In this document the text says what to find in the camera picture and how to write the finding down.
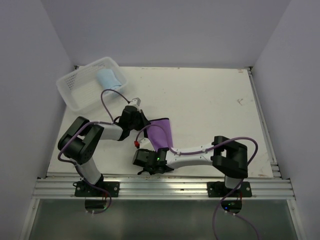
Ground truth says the dark grey purple cloth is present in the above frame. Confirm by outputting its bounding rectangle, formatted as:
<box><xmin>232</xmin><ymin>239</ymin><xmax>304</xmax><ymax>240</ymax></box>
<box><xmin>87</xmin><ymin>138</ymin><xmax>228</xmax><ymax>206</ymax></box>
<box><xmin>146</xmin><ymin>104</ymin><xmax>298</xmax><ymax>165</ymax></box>
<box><xmin>137</xmin><ymin>117</ymin><xmax>176</xmax><ymax>176</ymax></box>

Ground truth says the light blue towel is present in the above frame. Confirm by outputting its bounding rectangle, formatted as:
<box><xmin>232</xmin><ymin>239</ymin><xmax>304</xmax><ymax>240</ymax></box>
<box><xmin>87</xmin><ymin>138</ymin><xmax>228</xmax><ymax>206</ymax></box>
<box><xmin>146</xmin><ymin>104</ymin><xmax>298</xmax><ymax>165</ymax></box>
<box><xmin>95</xmin><ymin>68</ymin><xmax>123</xmax><ymax>94</ymax></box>

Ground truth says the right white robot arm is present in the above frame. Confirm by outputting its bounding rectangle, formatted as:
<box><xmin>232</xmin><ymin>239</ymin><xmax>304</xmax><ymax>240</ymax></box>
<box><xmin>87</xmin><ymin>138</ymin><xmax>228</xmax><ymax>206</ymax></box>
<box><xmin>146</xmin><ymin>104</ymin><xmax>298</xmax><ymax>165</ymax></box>
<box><xmin>132</xmin><ymin>136</ymin><xmax>248</xmax><ymax>197</ymax></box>

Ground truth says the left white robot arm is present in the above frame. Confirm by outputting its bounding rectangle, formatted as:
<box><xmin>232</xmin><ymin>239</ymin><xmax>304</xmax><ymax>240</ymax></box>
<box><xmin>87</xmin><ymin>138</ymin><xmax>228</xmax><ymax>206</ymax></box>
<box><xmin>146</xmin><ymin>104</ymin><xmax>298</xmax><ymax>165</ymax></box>
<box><xmin>57</xmin><ymin>105</ymin><xmax>150</xmax><ymax>197</ymax></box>

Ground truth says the white perforated plastic basket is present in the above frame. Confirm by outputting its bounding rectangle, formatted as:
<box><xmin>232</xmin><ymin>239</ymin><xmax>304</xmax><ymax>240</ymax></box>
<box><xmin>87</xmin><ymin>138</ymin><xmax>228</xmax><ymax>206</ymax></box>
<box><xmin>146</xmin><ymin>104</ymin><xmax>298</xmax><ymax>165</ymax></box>
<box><xmin>56</xmin><ymin>57</ymin><xmax>129</xmax><ymax>114</ymax></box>

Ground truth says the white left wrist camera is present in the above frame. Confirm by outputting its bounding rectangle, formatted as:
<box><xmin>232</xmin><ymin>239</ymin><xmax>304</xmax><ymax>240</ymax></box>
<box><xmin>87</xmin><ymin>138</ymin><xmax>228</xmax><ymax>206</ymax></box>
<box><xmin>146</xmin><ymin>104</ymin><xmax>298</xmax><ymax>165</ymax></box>
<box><xmin>128</xmin><ymin>97</ymin><xmax>141</xmax><ymax>109</ymax></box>

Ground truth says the red cable connector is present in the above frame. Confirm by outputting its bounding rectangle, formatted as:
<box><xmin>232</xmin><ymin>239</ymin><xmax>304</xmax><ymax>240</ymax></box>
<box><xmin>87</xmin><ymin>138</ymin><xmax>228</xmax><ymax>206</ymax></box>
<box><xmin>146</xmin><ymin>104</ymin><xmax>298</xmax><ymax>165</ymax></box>
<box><xmin>134</xmin><ymin>141</ymin><xmax>140</xmax><ymax>148</ymax></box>

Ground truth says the aluminium mounting rail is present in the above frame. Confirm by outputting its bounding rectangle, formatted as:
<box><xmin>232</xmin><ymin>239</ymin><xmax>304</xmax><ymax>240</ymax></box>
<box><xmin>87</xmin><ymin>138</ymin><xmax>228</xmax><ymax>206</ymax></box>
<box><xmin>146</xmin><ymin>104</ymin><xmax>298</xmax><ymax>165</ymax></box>
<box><xmin>32</xmin><ymin>174</ymin><xmax>295</xmax><ymax>200</ymax></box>

